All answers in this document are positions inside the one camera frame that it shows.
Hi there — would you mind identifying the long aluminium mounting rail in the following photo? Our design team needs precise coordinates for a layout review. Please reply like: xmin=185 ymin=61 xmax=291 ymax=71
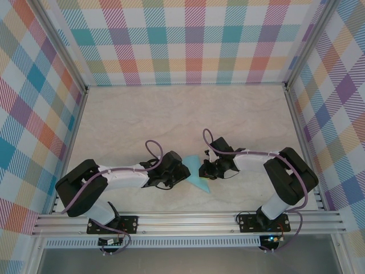
xmin=31 ymin=211 xmax=347 ymax=237

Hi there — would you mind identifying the black controller board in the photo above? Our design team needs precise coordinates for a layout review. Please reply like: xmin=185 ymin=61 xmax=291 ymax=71
xmin=98 ymin=236 xmax=123 ymax=247

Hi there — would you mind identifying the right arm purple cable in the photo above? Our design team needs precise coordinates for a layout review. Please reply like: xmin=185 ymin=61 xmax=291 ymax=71
xmin=202 ymin=128 xmax=310 ymax=253

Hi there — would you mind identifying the aluminium frame post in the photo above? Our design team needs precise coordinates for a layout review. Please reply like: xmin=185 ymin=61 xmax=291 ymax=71
xmin=285 ymin=0 xmax=343 ymax=91
xmin=27 ymin=0 xmax=90 ymax=94

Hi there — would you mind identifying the light blue paper sheet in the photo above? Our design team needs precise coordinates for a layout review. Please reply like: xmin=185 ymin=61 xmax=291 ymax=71
xmin=182 ymin=154 xmax=212 ymax=194

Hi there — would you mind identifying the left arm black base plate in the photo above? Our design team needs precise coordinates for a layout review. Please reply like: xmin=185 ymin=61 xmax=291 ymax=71
xmin=86 ymin=215 xmax=139 ymax=235

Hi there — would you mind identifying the right black wrist camera box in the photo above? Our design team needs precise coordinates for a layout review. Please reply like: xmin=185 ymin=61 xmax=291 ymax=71
xmin=198 ymin=159 xmax=218 ymax=179

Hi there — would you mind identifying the slotted grey cable duct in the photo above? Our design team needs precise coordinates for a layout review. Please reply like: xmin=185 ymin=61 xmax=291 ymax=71
xmin=44 ymin=236 xmax=262 ymax=248

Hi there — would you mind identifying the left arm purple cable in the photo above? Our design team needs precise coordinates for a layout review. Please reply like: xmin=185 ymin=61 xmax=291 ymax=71
xmin=61 ymin=139 xmax=164 ymax=256

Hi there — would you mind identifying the thin black cable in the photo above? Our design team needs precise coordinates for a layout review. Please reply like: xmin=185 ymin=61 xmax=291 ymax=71
xmin=236 ymin=210 xmax=259 ymax=223

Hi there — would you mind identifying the grey metal sheet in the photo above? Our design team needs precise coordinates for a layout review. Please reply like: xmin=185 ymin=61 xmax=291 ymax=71
xmin=36 ymin=247 xmax=343 ymax=274

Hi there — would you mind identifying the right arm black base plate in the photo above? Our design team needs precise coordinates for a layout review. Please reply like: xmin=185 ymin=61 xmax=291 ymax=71
xmin=238 ymin=214 xmax=291 ymax=233

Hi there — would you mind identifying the left black wrist camera box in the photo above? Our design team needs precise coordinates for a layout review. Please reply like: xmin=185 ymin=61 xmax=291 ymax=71
xmin=174 ymin=163 xmax=191 ymax=183

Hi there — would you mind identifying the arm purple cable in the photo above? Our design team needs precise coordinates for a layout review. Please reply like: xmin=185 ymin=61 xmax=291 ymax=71
xmin=202 ymin=128 xmax=310 ymax=253
xmin=61 ymin=139 xmax=164 ymax=256

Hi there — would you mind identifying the aluminium table edge rail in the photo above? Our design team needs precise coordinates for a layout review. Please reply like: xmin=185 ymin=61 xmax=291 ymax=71
xmin=284 ymin=84 xmax=326 ymax=212
xmin=48 ymin=88 xmax=90 ymax=215

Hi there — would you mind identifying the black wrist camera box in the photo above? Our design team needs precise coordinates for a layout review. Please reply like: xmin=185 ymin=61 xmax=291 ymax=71
xmin=198 ymin=159 xmax=218 ymax=179
xmin=174 ymin=163 xmax=191 ymax=183

